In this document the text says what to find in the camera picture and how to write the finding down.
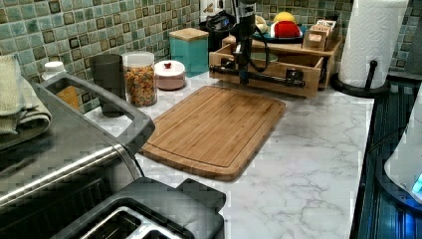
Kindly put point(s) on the wooden drawer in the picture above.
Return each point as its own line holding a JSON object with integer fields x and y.
{"x": 290, "y": 73}

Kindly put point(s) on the wooden cutting board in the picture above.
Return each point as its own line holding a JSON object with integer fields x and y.
{"x": 214, "y": 132}

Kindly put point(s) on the teal canister with wooden lid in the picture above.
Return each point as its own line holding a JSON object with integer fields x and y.
{"x": 190, "y": 47}

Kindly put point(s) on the white paper towel roll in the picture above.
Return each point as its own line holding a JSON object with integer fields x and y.
{"x": 372, "y": 32}

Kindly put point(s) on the toy watermelon slice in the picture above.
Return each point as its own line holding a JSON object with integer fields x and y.
{"x": 285, "y": 29}

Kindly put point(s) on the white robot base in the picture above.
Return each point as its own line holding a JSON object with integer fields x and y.
{"x": 400, "y": 175}

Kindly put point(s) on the Stash tea box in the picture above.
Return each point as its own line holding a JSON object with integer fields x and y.
{"x": 316, "y": 36}

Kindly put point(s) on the stainless steel toaster oven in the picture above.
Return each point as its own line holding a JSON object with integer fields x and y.
{"x": 51, "y": 180}

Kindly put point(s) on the folded beige towel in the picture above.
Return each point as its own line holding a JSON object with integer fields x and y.
{"x": 22, "y": 114}

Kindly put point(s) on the blue plate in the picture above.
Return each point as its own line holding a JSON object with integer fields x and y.
{"x": 267, "y": 38}

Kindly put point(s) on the black two-slot toaster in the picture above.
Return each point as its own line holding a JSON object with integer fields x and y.
{"x": 149, "y": 209}

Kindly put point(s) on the clear cereal jar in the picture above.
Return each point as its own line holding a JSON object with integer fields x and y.
{"x": 139, "y": 78}

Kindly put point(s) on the black paper towel holder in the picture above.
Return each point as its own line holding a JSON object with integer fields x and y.
{"x": 367, "y": 92}

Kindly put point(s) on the dark grey cup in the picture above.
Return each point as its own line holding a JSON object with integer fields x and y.
{"x": 107, "y": 71}

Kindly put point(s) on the wooden drawer organizer shelf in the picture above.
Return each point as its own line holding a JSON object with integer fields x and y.
{"x": 308, "y": 52}

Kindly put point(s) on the green ceramic bowl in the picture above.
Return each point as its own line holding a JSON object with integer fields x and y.
{"x": 264, "y": 57}

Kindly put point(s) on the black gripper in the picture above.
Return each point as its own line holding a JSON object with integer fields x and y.
{"x": 242, "y": 31}

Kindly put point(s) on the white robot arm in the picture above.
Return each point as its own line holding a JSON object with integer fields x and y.
{"x": 244, "y": 8}

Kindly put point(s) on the black utensil holder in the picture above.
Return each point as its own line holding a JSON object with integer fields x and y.
{"x": 218, "y": 27}

